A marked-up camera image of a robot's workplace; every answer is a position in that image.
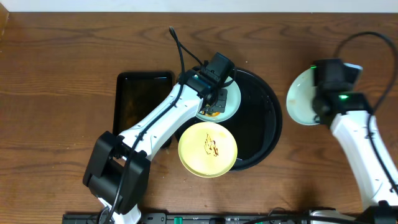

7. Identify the black round tray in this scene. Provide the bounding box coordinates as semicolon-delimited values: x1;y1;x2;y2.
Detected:
174;67;283;172

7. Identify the green and yellow sponge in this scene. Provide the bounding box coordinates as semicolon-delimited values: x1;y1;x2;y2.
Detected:
199;108;221;117

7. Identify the pale green plate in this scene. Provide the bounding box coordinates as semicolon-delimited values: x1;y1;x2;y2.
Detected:
286;63;370;126

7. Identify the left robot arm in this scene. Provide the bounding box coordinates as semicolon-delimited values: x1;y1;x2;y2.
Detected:
83;75;234;223

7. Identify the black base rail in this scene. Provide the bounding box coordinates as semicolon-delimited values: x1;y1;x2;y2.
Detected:
61;212;315;224

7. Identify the black rectangular tray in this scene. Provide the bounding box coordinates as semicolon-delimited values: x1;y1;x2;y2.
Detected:
113;71;174;135

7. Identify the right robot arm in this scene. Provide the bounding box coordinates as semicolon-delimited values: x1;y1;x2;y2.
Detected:
312;92;397;223

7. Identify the light blue plate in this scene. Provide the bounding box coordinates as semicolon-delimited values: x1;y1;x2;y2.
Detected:
196;81;241;123

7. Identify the yellow plate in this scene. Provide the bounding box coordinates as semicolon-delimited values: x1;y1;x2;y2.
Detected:
178;122;238;178

